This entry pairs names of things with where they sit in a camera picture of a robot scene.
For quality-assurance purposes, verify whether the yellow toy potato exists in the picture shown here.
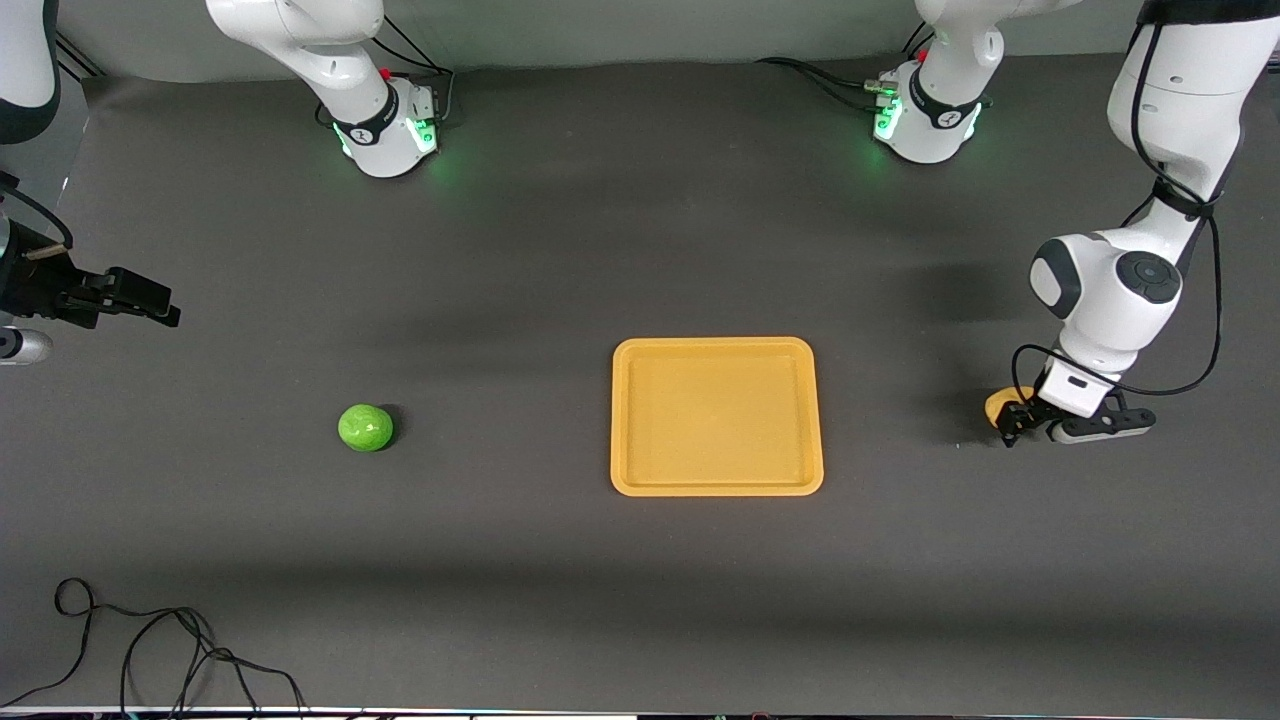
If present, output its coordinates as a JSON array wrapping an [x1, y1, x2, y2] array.
[[983, 387, 1037, 429]]

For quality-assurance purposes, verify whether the green toy apple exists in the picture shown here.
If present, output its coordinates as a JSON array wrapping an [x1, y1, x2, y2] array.
[[337, 403, 395, 453]]

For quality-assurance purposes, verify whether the yellow plastic tray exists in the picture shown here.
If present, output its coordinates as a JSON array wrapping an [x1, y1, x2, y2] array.
[[610, 336, 825, 498]]

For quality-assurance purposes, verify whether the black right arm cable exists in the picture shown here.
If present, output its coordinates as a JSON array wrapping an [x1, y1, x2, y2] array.
[[0, 170, 76, 251]]

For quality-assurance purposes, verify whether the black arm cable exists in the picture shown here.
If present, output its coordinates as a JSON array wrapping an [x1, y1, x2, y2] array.
[[0, 170, 76, 251], [1010, 20, 1227, 401]]

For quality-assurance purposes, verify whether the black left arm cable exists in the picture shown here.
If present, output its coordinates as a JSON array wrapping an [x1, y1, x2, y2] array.
[[1010, 20, 1227, 401]]

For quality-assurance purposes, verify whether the aluminium frame rail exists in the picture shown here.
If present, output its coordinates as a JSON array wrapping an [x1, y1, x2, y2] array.
[[45, 28, 106, 81]]

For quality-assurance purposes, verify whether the thin black looped cable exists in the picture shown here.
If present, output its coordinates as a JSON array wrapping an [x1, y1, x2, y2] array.
[[0, 578, 307, 717]]

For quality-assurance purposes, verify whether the black right base cable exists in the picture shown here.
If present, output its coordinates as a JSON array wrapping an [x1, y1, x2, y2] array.
[[372, 15, 457, 129]]

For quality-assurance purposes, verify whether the black base cable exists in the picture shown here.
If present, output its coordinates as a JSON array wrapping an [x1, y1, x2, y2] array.
[[755, 20, 936, 113], [372, 15, 457, 129]]

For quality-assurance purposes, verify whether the black left base cable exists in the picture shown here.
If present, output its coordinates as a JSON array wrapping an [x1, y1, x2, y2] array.
[[755, 20, 936, 113]]

